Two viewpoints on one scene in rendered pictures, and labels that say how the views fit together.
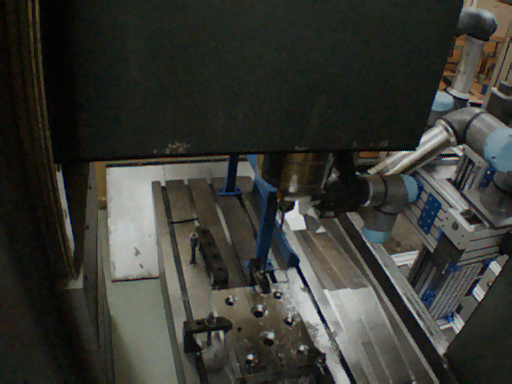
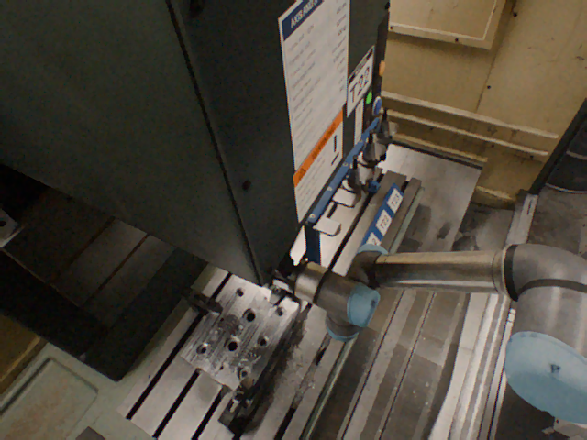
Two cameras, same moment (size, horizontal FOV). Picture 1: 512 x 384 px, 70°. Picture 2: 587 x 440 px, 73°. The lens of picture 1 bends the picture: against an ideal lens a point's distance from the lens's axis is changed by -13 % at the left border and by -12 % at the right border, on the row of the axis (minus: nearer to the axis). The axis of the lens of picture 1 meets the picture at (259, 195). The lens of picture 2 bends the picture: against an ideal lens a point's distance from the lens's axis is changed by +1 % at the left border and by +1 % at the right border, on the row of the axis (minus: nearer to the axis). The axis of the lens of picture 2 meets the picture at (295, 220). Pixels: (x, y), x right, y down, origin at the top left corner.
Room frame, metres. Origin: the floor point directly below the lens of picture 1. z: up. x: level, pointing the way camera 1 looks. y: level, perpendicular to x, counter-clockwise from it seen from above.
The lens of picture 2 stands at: (0.63, -0.55, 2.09)
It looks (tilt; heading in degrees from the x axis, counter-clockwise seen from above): 53 degrees down; 57
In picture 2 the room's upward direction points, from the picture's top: 8 degrees counter-clockwise
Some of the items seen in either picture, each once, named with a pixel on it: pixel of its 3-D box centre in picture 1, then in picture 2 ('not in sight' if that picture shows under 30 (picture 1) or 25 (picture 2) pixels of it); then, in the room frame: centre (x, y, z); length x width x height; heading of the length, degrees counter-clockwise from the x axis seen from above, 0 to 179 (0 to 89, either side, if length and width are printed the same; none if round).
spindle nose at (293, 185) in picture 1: (297, 148); not in sight; (0.76, -0.06, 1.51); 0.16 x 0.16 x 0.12
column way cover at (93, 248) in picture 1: (92, 285); (122, 230); (0.59, 0.35, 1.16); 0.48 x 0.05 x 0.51; 22
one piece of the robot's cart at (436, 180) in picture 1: (450, 210); not in sight; (1.51, -0.87, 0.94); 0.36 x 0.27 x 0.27; 23
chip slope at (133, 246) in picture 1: (212, 226); (345, 209); (1.37, 0.18, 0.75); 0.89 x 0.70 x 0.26; 112
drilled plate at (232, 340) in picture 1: (262, 330); (242, 333); (0.70, -0.07, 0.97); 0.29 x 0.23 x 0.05; 22
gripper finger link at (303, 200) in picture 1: (303, 203); not in sight; (0.74, -0.10, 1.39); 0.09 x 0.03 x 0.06; 128
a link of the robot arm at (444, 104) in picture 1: (438, 108); not in sight; (1.71, -0.72, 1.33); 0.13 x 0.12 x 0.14; 127
